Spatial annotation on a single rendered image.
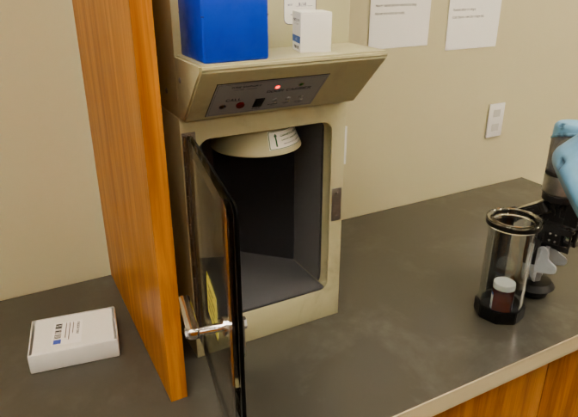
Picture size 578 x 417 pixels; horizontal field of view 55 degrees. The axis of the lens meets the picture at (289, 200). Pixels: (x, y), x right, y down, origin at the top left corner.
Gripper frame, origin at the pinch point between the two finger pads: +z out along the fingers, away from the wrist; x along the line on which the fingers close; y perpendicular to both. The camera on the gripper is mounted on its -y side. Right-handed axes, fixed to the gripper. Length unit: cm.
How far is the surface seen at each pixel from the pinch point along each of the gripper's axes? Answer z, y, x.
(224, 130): -39, -31, -62
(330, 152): -31, -28, -40
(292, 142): -34, -30, -48
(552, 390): 22.1, 11.5, -7.8
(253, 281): -2, -37, -52
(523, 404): 21.9, 9.1, -16.8
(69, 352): 2, -47, -89
